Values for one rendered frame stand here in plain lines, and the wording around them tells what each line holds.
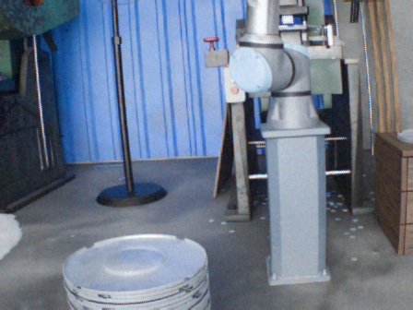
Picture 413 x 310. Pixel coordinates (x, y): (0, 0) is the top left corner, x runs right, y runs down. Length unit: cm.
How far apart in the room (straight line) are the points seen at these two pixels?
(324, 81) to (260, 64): 81
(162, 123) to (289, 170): 219
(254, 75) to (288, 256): 53
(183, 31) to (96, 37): 68
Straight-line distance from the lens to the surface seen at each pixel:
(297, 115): 122
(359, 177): 188
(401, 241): 150
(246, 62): 111
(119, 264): 89
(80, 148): 359
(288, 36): 192
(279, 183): 124
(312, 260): 133
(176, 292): 80
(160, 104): 332
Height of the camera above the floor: 61
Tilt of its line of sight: 10 degrees down
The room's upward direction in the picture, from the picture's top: 5 degrees counter-clockwise
